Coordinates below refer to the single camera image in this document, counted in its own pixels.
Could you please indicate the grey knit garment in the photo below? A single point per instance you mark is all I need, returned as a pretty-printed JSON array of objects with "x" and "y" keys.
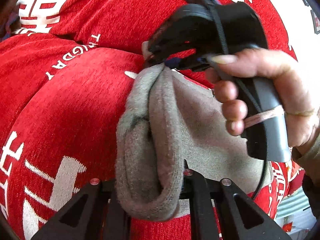
[{"x": 169, "y": 121}]

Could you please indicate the dark plaid garment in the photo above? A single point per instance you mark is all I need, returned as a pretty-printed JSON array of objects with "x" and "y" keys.
[{"x": 10, "y": 23}]

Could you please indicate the red wedding blanket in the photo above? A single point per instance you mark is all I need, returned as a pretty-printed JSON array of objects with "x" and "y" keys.
[{"x": 65, "y": 77}]

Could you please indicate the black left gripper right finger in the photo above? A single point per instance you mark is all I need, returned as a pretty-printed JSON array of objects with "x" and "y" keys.
[{"x": 221, "y": 210}]

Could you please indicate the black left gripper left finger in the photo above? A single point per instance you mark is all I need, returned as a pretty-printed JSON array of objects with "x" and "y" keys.
[{"x": 92, "y": 213}]

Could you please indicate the person's right hand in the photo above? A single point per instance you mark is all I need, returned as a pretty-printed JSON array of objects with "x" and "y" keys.
[{"x": 295, "y": 88}]

